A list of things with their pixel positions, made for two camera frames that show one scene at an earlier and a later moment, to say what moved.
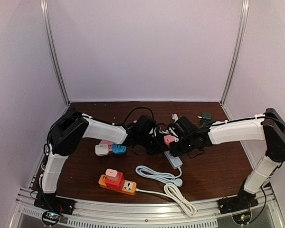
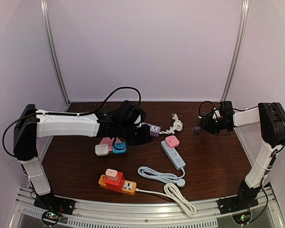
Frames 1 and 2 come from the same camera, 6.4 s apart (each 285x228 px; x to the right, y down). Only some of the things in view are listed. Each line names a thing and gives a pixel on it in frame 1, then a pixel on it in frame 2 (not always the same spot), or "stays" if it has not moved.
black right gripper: [174, 151] → [207, 125]
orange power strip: [129, 187] stays
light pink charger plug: [112, 175] stays
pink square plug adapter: [168, 139] stays
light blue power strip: [175, 162] stays
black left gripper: [160, 147] → [145, 138]
